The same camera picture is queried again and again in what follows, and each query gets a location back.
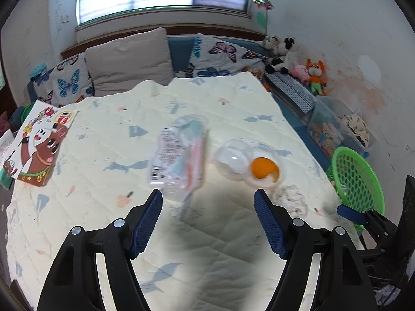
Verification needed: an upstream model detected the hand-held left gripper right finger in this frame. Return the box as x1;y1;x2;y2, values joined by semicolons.
253;188;378;311

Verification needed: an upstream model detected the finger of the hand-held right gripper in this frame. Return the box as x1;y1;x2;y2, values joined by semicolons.
336;204;399;250

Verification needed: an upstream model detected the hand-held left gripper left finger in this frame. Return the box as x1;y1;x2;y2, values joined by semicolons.
36;188;163;311

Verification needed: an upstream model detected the clear wrapper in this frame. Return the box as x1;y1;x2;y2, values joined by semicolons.
272;184;308;217

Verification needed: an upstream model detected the green plastic basket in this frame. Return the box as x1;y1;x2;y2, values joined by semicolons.
327;146;386;230

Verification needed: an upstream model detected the clear plastic egg-shaped tray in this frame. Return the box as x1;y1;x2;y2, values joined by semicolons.
215;139;287;189

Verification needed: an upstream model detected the clear plastic blister pack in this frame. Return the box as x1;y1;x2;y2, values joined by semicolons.
147;114;210;208

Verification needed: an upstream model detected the clear plastic storage box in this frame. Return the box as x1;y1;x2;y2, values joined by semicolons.
306;95;378;159

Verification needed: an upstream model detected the spotted cloth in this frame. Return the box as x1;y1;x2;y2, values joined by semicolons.
339;110;372;146

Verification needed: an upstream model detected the cream printed quilt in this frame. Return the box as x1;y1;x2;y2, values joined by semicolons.
5;71;364;311

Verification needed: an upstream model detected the black white patterned cloth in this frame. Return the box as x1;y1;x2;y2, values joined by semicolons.
264;71;316;114

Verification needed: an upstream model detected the black chair back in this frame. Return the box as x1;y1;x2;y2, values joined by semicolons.
10;279;36;311

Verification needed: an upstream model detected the orange fox plush toy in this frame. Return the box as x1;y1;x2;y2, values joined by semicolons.
305;58;328;96

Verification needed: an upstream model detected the pink pig plush toy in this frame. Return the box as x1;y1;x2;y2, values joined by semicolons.
290;63;312;83

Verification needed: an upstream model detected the tissue pack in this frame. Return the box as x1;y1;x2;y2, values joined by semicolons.
0;129;20;191

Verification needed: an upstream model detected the blue butterfly pillow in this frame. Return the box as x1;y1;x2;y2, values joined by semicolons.
32;55;94;106

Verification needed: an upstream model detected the beige cushion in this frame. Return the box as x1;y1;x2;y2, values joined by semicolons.
85;27;174;98

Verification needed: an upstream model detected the green plastic bowl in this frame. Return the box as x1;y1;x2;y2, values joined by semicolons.
19;102;36;122

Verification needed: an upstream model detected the blue sofa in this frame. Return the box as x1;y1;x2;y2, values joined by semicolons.
26;36;331;169

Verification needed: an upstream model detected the pink butterfly pillow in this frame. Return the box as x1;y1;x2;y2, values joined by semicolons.
186;33;269;88

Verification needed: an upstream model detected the grey dog plush toy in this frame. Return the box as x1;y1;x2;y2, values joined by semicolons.
258;35;281;55

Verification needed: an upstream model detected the black white cow plush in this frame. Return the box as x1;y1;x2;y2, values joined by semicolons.
266;36;300;75

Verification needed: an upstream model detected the colourful pinwheel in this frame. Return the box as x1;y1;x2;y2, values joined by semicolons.
251;0;273;30

